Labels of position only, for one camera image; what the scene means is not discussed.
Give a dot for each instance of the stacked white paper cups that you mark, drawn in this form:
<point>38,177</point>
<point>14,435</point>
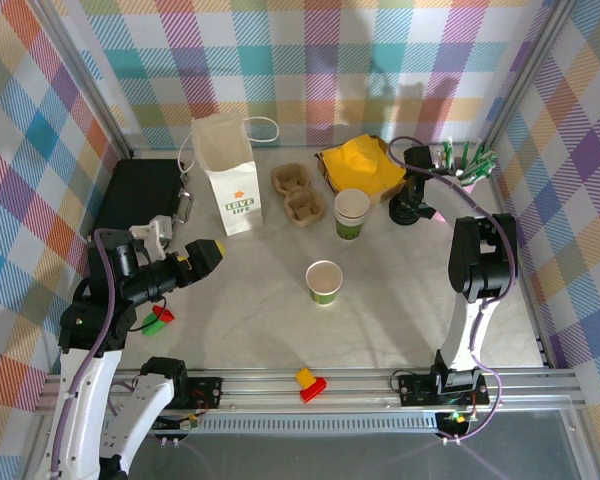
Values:
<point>350,227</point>

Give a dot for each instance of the red stepped toy brick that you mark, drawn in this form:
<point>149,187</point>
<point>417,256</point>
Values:
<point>314,392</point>

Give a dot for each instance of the yellow paper napkins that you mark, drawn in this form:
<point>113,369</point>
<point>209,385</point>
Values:
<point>360,165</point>

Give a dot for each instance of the aluminium corner post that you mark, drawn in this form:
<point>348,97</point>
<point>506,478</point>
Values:
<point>527,75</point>
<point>92,82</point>

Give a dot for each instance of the green white wrapped straw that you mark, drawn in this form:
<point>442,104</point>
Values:
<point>480,150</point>
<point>444,152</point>
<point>486,161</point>
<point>451,150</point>
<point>465,155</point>

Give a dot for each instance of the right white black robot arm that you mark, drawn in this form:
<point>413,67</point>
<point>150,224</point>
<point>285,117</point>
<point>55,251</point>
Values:
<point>455,345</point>

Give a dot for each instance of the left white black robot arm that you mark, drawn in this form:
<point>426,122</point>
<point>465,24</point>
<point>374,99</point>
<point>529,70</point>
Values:
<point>92,400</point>

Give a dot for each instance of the brown pulp cup carrier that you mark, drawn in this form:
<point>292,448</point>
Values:
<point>305,207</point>

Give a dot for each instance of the green toy brick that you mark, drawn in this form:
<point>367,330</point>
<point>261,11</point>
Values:
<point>155,327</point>

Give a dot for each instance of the white paper takeout bag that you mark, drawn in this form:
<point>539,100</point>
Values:
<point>235,190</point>

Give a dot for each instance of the yellow toy brick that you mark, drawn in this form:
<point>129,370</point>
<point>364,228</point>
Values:
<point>304,376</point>

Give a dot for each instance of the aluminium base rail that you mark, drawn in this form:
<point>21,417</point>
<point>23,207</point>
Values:
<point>360,390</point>

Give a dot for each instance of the stack of black cup lids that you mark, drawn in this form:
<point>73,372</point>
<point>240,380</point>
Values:
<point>397,217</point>

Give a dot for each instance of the pink straw holder cup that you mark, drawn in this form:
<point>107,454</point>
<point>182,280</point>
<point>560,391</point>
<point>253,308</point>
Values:
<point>470,189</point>

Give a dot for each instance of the black hard case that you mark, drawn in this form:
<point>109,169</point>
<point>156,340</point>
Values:
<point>135,195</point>

